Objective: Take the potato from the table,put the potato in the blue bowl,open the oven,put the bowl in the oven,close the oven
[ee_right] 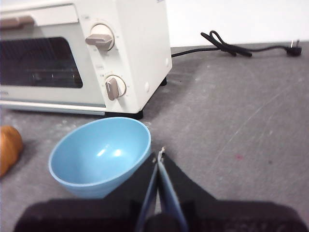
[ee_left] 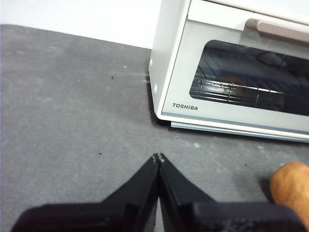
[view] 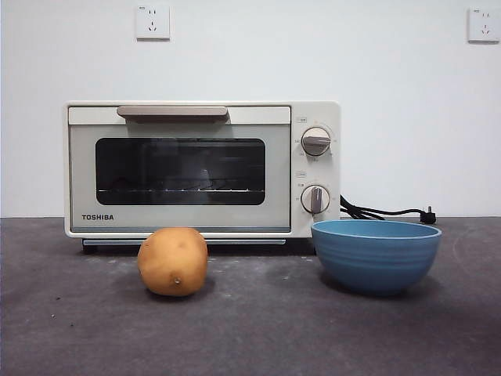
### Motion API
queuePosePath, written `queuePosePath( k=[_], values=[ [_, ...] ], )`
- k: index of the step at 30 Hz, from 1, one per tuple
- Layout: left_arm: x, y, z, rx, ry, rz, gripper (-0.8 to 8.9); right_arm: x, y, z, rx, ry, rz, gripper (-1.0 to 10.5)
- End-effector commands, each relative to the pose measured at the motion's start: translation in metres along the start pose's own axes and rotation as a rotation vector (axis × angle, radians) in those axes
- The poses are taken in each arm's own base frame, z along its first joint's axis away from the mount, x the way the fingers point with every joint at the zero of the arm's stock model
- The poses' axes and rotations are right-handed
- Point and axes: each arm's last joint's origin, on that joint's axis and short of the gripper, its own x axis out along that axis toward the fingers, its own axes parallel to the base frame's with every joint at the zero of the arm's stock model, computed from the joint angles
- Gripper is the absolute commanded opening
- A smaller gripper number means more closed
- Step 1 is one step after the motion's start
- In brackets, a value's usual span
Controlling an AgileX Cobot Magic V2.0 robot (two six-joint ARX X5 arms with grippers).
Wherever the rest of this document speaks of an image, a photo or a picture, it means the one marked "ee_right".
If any large beige oven knob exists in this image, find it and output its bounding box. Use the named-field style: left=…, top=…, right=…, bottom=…
left=85, top=23, right=115, bottom=51

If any beige oven door handle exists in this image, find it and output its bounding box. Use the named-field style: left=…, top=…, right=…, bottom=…
left=0, top=15, right=36, bottom=31

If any white glass oven door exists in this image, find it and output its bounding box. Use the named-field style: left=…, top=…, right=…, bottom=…
left=0, top=3, right=107, bottom=116

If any brown potato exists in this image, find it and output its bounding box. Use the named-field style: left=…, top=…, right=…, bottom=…
left=0, top=125, right=24, bottom=178

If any blue ribbed bowl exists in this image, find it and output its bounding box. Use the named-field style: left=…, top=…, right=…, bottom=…
left=48, top=116, right=152, bottom=199

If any small beige oven knob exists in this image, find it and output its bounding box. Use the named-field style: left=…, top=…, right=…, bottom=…
left=104, top=74, right=127, bottom=101

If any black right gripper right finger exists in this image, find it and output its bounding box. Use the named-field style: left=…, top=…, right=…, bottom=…
left=157, top=146, right=309, bottom=232

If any black power cable with plug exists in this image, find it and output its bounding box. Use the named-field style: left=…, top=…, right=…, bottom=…
left=171, top=30, right=302, bottom=58

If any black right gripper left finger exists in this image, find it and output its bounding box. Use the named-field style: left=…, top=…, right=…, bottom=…
left=13, top=151, right=159, bottom=232

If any white toaster oven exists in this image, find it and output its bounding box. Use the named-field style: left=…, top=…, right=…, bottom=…
left=0, top=0, right=173, bottom=120

